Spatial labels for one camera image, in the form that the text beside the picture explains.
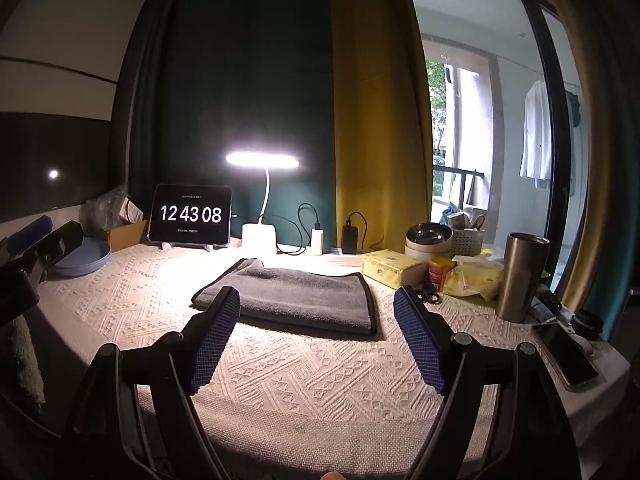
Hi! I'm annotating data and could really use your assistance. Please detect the white plastic basket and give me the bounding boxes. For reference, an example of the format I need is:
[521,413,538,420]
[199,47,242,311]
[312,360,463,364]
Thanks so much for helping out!
[446,226,486,259]

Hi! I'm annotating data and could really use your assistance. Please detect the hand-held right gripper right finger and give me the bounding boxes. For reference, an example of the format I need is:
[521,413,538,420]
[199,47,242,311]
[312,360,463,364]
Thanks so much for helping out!
[393,285,582,480]

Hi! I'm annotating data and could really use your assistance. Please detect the tablet with clock display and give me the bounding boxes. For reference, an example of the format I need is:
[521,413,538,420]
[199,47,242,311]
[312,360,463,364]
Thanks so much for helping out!
[148,184,234,247]

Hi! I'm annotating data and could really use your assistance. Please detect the grey towel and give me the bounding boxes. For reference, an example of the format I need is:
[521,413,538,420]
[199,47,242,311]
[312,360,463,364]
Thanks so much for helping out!
[191,258,379,337]

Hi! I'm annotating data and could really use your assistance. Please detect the red and yellow can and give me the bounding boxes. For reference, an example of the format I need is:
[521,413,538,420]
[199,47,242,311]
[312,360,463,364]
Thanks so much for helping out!
[427,258,457,295]

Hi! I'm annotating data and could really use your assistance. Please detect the cardboard box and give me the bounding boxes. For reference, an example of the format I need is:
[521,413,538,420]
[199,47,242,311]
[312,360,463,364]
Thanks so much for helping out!
[104,219,149,253]

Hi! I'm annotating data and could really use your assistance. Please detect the white power strip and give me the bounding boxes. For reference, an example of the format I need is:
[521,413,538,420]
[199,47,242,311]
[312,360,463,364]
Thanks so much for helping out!
[276,244,364,267]

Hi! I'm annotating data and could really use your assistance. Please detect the white desk lamp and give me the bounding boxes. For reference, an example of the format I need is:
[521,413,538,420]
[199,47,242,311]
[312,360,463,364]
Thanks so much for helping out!
[225,150,302,257]

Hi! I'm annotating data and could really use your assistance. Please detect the teal hanging garment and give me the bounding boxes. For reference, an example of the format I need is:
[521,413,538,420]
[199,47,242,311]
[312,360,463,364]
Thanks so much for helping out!
[565,91,584,129]

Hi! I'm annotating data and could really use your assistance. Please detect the blue plate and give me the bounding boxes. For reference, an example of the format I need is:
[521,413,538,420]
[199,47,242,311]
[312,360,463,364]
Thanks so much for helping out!
[50,238,112,277]

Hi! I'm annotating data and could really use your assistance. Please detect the dark grey cloth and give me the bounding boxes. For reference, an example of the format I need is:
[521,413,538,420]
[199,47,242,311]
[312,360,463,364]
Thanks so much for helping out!
[0,312,47,407]

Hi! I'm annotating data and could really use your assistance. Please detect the white textured tablecloth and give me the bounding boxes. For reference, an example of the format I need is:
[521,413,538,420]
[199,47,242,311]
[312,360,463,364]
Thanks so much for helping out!
[27,242,632,480]

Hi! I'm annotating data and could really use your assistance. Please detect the smartphone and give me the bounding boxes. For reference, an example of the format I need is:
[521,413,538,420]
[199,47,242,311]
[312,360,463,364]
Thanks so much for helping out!
[531,322,600,392]

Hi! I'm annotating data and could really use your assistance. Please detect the steel tumbler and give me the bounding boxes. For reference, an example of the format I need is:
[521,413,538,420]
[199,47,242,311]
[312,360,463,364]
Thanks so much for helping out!
[495,232,551,323]

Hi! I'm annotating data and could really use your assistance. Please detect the white hanging shirt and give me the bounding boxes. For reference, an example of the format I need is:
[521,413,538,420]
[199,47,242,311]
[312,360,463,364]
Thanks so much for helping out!
[519,80,554,181]

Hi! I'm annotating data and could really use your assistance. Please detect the black round cap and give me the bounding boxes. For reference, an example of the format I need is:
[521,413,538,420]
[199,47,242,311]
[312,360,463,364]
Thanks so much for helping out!
[572,310,604,342]

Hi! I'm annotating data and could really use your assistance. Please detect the black power bank cable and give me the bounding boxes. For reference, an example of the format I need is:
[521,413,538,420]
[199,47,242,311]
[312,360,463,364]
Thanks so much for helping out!
[347,211,369,252]

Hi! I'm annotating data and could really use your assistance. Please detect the yellow and teal curtain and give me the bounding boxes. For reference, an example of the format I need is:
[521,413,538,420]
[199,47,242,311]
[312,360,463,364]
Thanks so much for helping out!
[530,0,640,343]

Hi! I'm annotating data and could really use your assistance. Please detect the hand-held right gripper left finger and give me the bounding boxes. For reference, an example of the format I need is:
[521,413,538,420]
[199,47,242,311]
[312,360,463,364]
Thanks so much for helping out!
[65,286,242,480]

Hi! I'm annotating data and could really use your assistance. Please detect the small black device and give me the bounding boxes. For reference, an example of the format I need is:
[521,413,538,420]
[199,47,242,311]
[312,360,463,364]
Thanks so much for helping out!
[534,292,567,319]

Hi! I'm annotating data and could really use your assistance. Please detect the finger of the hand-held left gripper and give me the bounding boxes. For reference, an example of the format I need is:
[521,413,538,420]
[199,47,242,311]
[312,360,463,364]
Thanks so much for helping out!
[20,221,85,283]
[0,215,54,253]

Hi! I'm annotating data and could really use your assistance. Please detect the white tablet stand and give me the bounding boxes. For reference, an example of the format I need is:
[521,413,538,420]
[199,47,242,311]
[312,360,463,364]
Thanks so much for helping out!
[159,240,222,252]

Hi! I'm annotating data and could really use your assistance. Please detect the clear plastic bag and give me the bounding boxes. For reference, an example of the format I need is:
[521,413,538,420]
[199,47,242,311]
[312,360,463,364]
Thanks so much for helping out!
[84,184,133,232]

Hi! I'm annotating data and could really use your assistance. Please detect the black scissors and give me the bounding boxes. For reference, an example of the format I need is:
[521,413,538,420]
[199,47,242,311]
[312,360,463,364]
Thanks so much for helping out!
[414,282,444,306]

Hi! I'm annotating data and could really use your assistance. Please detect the balcony railing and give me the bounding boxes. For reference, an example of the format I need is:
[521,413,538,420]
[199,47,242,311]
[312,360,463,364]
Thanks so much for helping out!
[432,163,485,209]

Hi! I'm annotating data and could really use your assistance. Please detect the dark green curtain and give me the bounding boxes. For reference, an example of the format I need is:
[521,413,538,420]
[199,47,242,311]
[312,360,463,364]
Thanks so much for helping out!
[127,0,337,253]

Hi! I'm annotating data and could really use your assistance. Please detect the black charger cable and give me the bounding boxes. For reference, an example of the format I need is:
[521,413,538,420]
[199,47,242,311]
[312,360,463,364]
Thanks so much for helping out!
[298,203,322,247]

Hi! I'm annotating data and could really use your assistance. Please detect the crumpled yellow tissue pack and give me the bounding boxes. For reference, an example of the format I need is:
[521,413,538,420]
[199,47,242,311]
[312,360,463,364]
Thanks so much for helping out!
[442,261,504,302]

